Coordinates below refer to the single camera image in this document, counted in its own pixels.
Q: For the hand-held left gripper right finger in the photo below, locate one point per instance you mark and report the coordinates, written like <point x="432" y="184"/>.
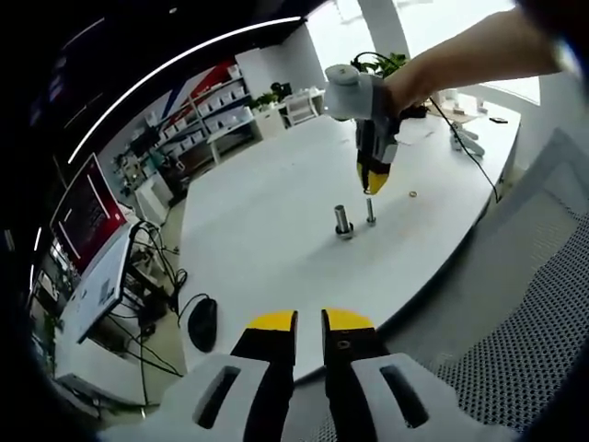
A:
<point x="345" y="336"/>

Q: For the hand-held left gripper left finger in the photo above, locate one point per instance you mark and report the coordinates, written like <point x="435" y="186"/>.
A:
<point x="267" y="340"/>

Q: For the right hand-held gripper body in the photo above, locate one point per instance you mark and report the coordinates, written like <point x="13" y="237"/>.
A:
<point x="349" y="94"/>

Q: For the thin threaded stud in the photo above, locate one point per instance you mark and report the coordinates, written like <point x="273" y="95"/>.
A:
<point x="369" y="209"/>

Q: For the thick threaded stud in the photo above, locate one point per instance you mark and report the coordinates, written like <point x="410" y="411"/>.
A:
<point x="340" y="215"/>

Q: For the large metal washer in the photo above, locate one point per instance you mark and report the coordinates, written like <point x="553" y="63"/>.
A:
<point x="350" y="228"/>

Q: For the person's right hand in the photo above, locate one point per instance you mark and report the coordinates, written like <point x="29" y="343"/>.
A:
<point x="407" y="87"/>

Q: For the large green potted plant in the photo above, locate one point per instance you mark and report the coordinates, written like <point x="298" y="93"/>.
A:
<point x="391" y="62"/>

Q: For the white slatted chair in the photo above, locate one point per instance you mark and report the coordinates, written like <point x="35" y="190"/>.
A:
<point x="299" y="110"/>

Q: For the black computer mouse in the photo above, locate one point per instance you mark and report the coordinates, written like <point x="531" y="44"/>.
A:
<point x="204" y="322"/>

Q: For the small green plant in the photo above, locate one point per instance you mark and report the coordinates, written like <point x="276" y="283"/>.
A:
<point x="266" y="101"/>

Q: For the white handheld controller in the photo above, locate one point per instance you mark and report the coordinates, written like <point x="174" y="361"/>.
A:
<point x="456" y="136"/>
<point x="474" y="146"/>

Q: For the black phone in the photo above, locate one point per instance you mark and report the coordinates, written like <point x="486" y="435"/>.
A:
<point x="499" y="120"/>

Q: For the shelf with white boxes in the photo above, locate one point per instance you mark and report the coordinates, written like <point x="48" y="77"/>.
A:
<point x="207" y="110"/>

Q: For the white standing desk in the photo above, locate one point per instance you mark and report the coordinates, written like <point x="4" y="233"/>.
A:
<point x="101" y="285"/>

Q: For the curved ceiling light strip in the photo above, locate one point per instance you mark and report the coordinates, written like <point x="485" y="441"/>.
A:
<point x="175" y="64"/>

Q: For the grey mesh chair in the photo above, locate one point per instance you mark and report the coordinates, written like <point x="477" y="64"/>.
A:
<point x="529" y="322"/>

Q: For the monitor with red screen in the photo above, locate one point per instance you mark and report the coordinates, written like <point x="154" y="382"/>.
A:
<point x="87" y="216"/>

